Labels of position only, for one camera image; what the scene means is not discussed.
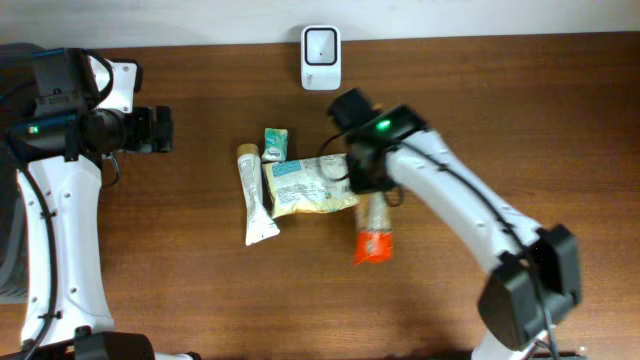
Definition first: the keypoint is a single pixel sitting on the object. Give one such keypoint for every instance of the orange red noodle packet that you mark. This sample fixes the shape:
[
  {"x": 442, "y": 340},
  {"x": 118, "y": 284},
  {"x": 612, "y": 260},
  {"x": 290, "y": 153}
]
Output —
[{"x": 374, "y": 243}]

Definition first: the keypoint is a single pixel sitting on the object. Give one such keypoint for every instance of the dark grey plastic basket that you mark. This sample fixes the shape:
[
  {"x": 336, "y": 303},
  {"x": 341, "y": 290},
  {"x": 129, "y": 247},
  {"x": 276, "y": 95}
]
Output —
[{"x": 14, "y": 264}]

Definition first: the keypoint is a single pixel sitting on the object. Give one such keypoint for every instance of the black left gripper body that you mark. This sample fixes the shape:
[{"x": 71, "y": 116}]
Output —
[{"x": 140, "y": 132}]

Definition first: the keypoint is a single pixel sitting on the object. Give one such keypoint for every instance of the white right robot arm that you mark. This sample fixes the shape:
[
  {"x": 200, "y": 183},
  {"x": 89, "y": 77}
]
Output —
[{"x": 533, "y": 273}]

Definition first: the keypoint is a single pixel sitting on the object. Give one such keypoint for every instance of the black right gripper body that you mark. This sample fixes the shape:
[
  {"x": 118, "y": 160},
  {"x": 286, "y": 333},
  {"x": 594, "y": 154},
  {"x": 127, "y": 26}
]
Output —
[{"x": 364, "y": 180}]

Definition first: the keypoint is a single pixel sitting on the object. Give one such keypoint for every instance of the white barcode scanner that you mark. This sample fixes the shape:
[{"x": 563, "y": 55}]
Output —
[{"x": 321, "y": 58}]

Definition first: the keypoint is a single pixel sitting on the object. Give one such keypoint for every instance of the green tissue pack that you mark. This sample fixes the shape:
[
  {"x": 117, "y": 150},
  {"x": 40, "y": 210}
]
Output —
[{"x": 276, "y": 145}]

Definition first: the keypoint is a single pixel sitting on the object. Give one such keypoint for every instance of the yellow white snack bag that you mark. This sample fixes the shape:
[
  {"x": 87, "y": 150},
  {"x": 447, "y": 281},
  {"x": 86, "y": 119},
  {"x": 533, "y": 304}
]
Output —
[{"x": 313, "y": 185}]

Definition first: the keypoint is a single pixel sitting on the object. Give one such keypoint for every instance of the white tube with tan cap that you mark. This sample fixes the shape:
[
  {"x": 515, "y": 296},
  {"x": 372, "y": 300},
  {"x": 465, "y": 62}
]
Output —
[{"x": 259, "y": 224}]

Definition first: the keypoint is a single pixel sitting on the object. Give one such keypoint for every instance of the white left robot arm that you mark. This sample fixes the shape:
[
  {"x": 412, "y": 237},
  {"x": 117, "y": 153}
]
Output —
[{"x": 82, "y": 114}]

